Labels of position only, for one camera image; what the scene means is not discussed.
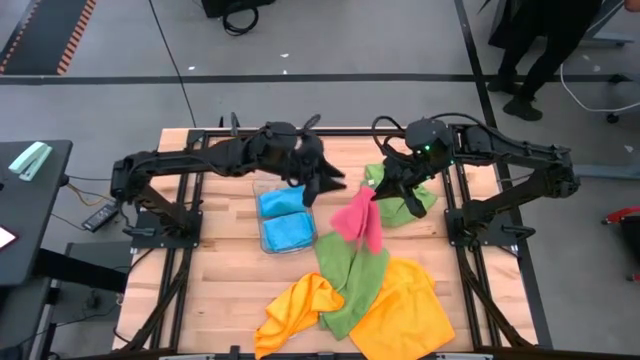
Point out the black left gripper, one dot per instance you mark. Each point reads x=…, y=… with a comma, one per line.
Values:
x=290, y=150

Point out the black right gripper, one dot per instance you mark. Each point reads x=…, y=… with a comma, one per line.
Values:
x=430, y=142

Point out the pink microfiber towel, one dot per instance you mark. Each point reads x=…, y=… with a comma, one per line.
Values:
x=360, y=220

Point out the blue microfiber towel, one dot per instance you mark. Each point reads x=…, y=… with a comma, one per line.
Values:
x=290, y=232
x=282, y=202

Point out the clear plastic bin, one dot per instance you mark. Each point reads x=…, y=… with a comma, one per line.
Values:
x=257, y=187

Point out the green microfiber towel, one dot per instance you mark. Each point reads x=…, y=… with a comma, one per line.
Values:
x=395, y=212
x=355, y=285

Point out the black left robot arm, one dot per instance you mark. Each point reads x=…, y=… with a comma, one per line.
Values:
x=175, y=162

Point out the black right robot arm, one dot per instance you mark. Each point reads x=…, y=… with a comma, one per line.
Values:
x=510, y=150

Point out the orange microfiber towel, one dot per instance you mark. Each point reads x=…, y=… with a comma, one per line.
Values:
x=295, y=310
x=405, y=320

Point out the black desk base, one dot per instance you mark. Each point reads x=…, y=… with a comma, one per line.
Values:
x=496, y=37

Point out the black equipment box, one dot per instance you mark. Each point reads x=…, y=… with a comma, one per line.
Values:
x=235, y=6

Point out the grey table foot bar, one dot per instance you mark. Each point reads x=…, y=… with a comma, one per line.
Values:
x=612, y=172

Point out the red and black chair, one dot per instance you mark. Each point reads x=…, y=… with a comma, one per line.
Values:
x=620, y=215

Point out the person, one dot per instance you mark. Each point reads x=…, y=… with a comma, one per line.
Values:
x=550, y=30

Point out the black caster wheel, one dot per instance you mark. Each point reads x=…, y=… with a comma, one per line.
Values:
x=612, y=119

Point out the black power adapter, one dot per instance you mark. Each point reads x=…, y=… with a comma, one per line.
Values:
x=100, y=217

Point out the grey desk leg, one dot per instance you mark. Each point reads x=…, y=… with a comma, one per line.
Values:
x=612, y=39

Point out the black desk underframe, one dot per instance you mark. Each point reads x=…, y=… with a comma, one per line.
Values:
x=75, y=270

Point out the mint green stapler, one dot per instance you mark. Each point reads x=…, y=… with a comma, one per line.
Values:
x=30, y=160

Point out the black side desk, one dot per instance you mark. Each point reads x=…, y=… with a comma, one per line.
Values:
x=30, y=225

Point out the black mat with orange stripes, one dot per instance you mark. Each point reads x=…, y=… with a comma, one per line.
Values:
x=45, y=35

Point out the black frame clamp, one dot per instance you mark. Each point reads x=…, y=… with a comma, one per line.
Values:
x=234, y=352
x=234, y=120

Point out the black metal table frame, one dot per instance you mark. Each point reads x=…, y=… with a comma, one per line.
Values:
x=225, y=132

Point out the grey metal bracket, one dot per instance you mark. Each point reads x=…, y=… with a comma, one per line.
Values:
x=185, y=357
x=465, y=357

